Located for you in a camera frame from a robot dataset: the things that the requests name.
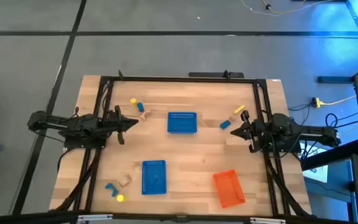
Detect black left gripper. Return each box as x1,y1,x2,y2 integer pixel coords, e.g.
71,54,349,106
103,105,140,146

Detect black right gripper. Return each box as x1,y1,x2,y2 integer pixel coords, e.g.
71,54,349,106
230,110,269,154

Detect blue plastic basket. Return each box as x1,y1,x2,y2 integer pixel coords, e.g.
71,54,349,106
167,111,198,134
141,159,168,196

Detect orange plastic basket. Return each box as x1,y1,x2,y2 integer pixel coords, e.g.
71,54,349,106
213,169,246,208

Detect black flat box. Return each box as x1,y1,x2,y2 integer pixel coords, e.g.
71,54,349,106
188,71,246,79

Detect blue arch block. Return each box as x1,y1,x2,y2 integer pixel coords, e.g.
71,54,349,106
104,182,119,198

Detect white printed paper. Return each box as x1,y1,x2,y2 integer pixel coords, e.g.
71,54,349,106
302,145,329,184

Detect black aluminium table frame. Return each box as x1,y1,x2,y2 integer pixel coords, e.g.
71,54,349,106
50,70,316,218

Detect black cable bundle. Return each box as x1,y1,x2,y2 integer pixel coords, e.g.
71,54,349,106
54,149,103,213
265,154,311,218

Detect black looped cable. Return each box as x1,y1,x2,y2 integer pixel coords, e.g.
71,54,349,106
324,112,358,128

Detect silver bracket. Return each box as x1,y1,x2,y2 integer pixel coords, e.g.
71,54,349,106
249,217,287,224
77,213,114,223

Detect yellow cable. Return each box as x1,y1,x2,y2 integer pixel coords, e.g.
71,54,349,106
321,95,357,106

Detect white thin cable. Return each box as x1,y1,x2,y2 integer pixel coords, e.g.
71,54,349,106
240,0,334,17

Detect orange thin cable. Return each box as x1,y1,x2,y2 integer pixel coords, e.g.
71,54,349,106
261,0,308,16

